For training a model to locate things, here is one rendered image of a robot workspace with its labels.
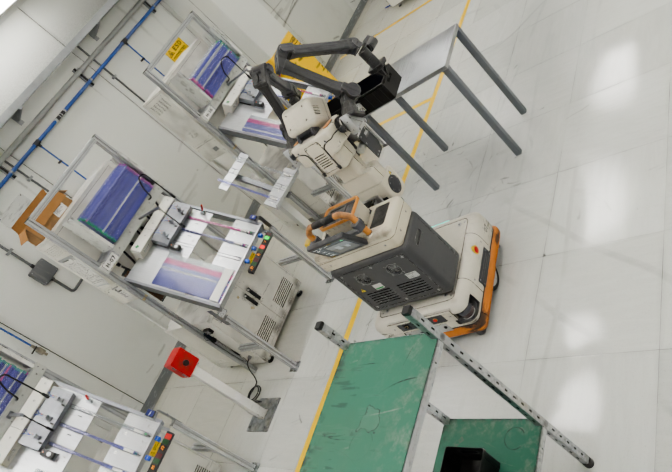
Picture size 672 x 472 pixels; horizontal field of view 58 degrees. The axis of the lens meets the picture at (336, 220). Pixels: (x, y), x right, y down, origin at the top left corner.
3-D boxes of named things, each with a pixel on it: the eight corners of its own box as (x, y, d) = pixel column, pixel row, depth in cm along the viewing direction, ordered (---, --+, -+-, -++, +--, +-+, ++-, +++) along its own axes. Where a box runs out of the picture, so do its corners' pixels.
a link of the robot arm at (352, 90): (267, 74, 292) (271, 63, 283) (275, 51, 297) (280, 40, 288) (352, 108, 301) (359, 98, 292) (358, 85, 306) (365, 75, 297)
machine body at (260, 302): (307, 286, 477) (248, 240, 450) (273, 366, 438) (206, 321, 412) (260, 298, 523) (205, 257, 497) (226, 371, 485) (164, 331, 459)
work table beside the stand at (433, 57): (521, 153, 383) (444, 65, 349) (434, 191, 430) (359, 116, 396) (526, 108, 410) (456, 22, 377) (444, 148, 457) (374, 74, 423)
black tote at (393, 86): (322, 140, 352) (308, 128, 347) (330, 121, 362) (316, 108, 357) (395, 97, 313) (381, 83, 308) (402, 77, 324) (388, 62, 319)
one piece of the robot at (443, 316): (458, 320, 301) (448, 312, 297) (396, 335, 329) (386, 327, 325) (459, 316, 303) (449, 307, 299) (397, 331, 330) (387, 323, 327)
